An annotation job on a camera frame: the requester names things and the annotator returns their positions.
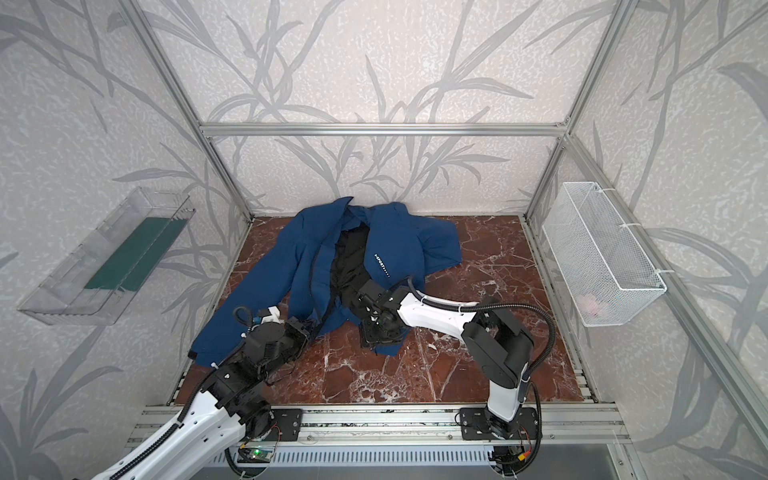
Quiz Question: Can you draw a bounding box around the blue zip jacket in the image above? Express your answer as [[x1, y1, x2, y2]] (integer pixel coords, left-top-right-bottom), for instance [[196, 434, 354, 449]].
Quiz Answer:
[[190, 197, 462, 367]]

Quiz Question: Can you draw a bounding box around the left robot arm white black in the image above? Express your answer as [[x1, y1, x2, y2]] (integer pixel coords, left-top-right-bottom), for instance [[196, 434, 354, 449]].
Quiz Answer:
[[95, 318, 311, 479]]

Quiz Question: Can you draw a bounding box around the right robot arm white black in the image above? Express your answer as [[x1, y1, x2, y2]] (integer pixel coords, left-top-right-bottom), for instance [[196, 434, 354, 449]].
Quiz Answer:
[[345, 279, 556, 440]]

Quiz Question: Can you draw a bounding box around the green circuit board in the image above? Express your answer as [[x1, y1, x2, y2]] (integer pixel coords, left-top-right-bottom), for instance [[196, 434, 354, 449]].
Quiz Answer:
[[237, 444, 276, 464]]

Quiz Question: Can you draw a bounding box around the right base wiring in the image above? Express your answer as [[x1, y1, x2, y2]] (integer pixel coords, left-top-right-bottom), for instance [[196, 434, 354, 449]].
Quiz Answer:
[[488, 428, 541, 478]]

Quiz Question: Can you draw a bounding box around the pink object in basket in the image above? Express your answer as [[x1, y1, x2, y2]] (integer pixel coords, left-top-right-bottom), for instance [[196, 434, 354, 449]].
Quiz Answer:
[[577, 294, 608, 318]]

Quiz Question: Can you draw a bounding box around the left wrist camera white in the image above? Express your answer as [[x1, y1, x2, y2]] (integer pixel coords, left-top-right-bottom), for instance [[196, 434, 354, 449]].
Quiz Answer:
[[253, 306, 284, 326]]

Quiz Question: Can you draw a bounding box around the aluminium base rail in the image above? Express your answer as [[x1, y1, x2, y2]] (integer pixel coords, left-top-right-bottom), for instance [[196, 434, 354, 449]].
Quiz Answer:
[[267, 403, 631, 447]]

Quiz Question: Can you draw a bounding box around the aluminium frame horizontal bar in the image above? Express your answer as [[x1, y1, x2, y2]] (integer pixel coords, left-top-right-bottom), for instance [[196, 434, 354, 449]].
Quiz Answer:
[[200, 123, 566, 137]]

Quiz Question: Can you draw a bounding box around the clear plastic wall tray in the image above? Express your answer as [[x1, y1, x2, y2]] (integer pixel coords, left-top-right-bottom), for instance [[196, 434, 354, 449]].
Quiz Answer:
[[18, 187, 196, 326]]

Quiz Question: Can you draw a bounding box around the white wire mesh basket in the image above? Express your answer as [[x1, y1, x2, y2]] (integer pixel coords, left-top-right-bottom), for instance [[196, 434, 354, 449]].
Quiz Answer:
[[543, 182, 667, 327]]

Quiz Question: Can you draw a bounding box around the aluminium frame corner post left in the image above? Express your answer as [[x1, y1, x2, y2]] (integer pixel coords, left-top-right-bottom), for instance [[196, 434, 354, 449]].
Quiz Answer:
[[118, 0, 255, 222]]

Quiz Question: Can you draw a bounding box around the aluminium frame corner post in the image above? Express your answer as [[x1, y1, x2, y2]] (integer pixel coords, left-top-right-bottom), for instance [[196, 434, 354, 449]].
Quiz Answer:
[[118, 0, 255, 222], [523, 0, 638, 223]]

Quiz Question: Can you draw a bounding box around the aluminium frame corner post right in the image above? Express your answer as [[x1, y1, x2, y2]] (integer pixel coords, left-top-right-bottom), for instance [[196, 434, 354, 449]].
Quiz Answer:
[[523, 0, 638, 223]]

